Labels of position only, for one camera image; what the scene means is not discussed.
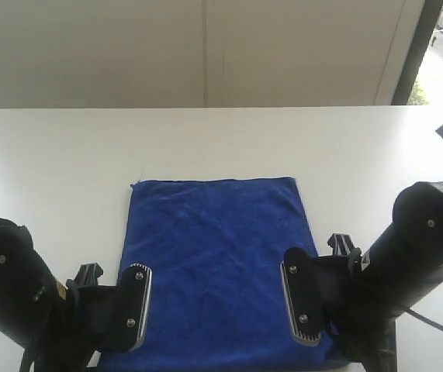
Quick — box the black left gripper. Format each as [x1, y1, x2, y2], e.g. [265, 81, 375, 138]
[0, 218, 116, 371]

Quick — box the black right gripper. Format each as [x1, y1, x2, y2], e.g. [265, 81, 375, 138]
[327, 181, 443, 371]

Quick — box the blue microfibre towel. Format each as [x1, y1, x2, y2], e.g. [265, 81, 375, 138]
[99, 177, 342, 371]

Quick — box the green tree outside window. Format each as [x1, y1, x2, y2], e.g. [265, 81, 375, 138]
[407, 79, 430, 105]

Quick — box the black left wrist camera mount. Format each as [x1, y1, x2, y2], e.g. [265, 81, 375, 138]
[99, 263, 152, 353]

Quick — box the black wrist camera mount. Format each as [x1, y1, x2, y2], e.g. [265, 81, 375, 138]
[99, 263, 152, 353]
[280, 247, 352, 347]

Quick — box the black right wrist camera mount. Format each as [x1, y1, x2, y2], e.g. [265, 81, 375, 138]
[280, 247, 352, 347]

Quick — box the dark window frame post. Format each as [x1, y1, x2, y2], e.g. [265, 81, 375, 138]
[391, 0, 443, 105]

